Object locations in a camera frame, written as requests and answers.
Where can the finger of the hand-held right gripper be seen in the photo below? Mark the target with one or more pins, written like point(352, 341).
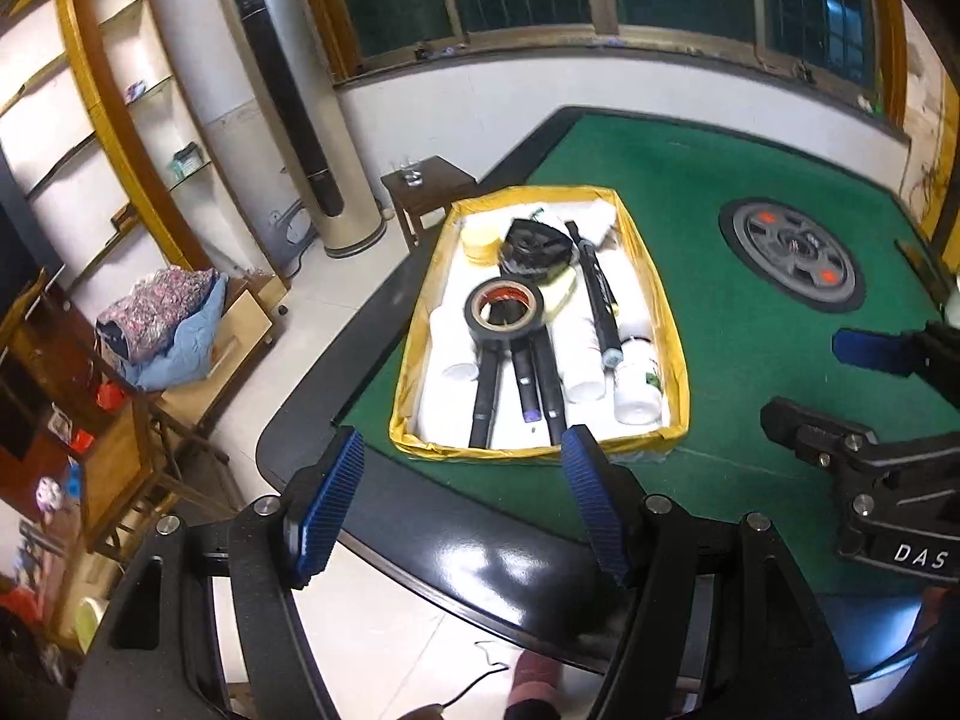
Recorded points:
point(810, 427)
point(877, 351)

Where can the red plastic bag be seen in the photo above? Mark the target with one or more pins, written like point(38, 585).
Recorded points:
point(111, 395)

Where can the black tape roll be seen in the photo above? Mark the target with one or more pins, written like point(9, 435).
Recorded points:
point(475, 319)

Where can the yellow-taped foam box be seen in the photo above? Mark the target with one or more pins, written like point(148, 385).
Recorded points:
point(439, 420)

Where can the white wall shelf unit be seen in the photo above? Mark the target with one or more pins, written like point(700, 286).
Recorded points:
point(105, 105)

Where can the dark wooden stool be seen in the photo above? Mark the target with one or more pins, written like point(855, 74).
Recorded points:
point(442, 180)

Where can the person's foot in pink sock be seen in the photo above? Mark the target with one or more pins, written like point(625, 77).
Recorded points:
point(536, 679)

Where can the wooden chair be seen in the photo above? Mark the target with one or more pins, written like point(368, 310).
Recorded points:
point(112, 465)

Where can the black marker with purple cap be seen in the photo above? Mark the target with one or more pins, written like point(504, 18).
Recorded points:
point(525, 382)

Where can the round table control panel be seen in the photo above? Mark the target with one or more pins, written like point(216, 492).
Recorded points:
point(795, 255)

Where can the floral quilted cloth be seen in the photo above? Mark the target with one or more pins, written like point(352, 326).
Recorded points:
point(150, 300)

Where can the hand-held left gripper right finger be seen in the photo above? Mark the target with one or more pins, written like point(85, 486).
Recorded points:
point(592, 510)

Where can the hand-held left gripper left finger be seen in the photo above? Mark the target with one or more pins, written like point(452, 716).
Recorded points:
point(330, 510)

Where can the white bottle with red label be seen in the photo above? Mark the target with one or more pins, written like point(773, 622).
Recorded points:
point(583, 367)

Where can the pale green basin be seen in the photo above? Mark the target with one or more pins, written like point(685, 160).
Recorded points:
point(86, 622)

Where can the yellow jar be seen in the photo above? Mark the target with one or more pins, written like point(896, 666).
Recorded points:
point(480, 246)

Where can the tower air conditioner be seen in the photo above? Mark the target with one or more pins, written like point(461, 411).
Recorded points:
point(345, 187)

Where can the white bottle with green label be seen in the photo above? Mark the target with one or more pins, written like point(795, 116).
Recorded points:
point(636, 390)

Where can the black ribbed plastic gadget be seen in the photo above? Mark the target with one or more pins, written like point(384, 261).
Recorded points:
point(532, 247)

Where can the light blue cloth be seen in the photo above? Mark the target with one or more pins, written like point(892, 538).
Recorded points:
point(187, 352)

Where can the drinking glass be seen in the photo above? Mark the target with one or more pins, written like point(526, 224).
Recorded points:
point(411, 176)

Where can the wooden side table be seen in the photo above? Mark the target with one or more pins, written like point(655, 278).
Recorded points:
point(247, 315)

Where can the black marker with cream cap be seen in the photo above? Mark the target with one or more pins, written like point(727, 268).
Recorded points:
point(600, 292)

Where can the pale rounded plastic box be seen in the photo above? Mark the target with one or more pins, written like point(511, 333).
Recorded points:
point(561, 296)

